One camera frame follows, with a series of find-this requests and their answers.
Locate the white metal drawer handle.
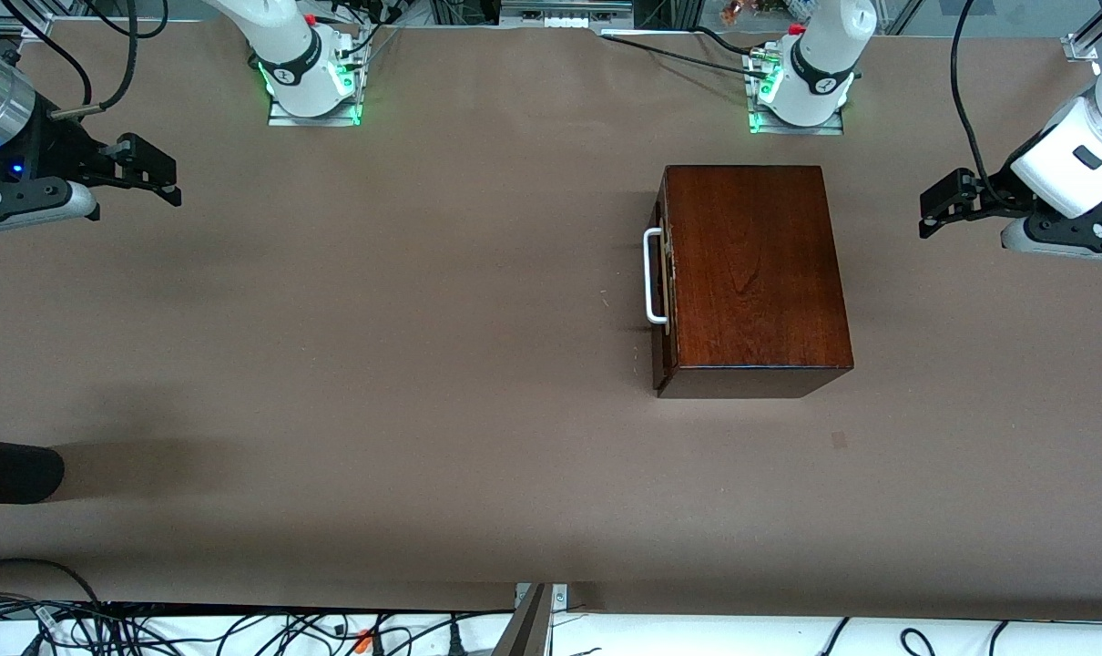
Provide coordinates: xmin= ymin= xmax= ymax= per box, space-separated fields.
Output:
xmin=643 ymin=228 xmax=670 ymax=325

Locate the wooden drawer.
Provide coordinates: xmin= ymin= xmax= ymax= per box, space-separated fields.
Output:
xmin=653 ymin=175 xmax=676 ymax=376

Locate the dark brown wooden cabinet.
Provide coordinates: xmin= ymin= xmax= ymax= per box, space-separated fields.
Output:
xmin=653 ymin=165 xmax=854 ymax=400

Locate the brown table cover sheet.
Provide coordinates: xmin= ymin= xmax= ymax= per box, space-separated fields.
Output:
xmin=0 ymin=20 xmax=1102 ymax=613

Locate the black cylinder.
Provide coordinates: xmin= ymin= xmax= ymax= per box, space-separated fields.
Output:
xmin=0 ymin=437 xmax=66 ymax=505

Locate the white power strip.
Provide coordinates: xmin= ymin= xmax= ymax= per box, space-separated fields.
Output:
xmin=499 ymin=0 xmax=636 ymax=30

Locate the dark slanted bar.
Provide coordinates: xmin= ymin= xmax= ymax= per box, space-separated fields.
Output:
xmin=492 ymin=585 xmax=554 ymax=656

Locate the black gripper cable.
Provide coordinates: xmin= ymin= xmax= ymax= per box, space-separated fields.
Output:
xmin=0 ymin=0 xmax=169 ymax=119
xmin=950 ymin=0 xmax=1012 ymax=206

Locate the thick black cable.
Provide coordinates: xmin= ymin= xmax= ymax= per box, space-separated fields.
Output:
xmin=695 ymin=26 xmax=766 ymax=59

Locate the thin black cable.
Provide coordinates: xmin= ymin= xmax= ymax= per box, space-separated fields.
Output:
xmin=601 ymin=35 xmax=760 ymax=77

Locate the black looped cable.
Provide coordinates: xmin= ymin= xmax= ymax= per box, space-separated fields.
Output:
xmin=0 ymin=558 xmax=106 ymax=610

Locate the tangle of black cables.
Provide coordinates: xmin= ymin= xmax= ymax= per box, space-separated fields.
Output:
xmin=0 ymin=597 xmax=515 ymax=656

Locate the silver corner bracket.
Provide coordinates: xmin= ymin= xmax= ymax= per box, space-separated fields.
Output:
xmin=515 ymin=583 xmax=570 ymax=613

